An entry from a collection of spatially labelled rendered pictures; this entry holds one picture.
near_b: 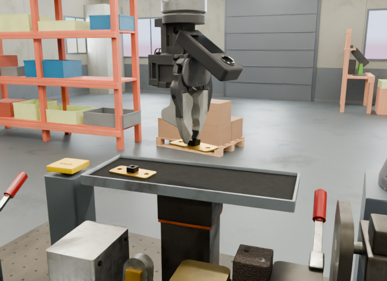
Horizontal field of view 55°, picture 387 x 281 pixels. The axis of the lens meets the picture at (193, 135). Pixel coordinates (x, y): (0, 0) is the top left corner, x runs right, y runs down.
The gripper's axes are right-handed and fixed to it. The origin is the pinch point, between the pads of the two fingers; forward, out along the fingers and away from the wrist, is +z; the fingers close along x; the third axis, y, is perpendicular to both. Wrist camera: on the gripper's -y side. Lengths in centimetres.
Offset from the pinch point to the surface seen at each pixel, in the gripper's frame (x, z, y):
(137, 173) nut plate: 5.4, 7.2, 8.6
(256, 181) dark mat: -5.1, 7.5, -9.9
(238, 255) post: 8.2, 13.6, -14.9
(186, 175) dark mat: 0.4, 7.5, 1.4
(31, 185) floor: -127, 123, 322
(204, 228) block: 2.5, 15.0, -4.4
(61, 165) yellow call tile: 11.2, 7.5, 24.2
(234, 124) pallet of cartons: -376, 86, 236
